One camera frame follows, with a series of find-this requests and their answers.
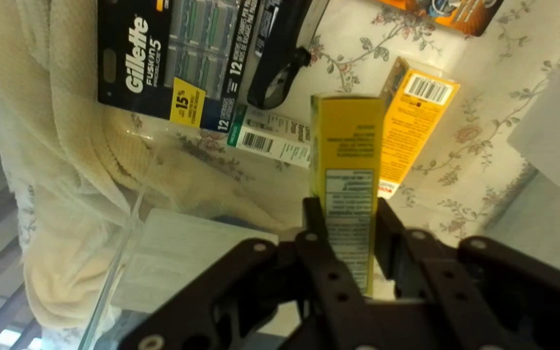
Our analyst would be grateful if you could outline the clear plastic storage bin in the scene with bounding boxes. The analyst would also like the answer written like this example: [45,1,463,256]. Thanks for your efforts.
[74,0,560,350]

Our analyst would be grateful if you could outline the yellow green slim box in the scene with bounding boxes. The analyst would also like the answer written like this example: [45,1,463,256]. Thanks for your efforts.
[311,94,383,293]

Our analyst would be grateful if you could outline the large Gillette razor pack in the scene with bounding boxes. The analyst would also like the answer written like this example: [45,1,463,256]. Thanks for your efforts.
[97,0,261,131]

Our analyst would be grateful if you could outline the cream towel blanket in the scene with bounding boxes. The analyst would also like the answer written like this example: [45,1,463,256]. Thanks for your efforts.
[0,0,307,332]

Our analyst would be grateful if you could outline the floral bed sheet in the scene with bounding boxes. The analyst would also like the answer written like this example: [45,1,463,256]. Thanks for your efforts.
[306,0,560,236]

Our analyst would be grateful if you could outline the orange yellow barcode box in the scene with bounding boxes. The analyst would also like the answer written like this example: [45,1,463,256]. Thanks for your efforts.
[379,55,461,197]

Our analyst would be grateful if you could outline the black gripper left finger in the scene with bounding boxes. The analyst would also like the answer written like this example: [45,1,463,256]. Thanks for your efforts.
[117,195,372,350]

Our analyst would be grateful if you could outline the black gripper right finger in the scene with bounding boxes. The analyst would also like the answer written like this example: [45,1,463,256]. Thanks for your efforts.
[376,197,560,350]

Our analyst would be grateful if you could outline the white green label box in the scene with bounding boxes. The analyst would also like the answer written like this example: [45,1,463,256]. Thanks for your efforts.
[228,104,311,166]

